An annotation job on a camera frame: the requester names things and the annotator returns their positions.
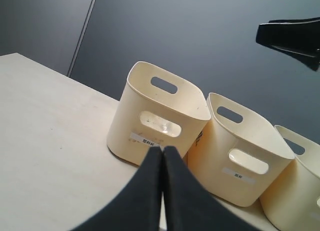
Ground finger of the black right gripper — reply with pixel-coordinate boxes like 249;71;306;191
255;17;320;71

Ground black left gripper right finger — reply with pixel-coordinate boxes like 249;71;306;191
162;146;253;231

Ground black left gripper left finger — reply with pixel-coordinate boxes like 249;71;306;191
73;146;163;231

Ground middle cream plastic bin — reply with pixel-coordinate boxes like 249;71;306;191
187;92;295;207

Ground cream plastic bin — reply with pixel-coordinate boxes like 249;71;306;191
259;125;320;231
106;61;211;166
187;92;295;207

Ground left cream plastic bin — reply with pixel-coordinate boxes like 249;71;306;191
106;61;211;166

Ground right cream plastic bin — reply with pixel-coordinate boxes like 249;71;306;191
259;125;320;231

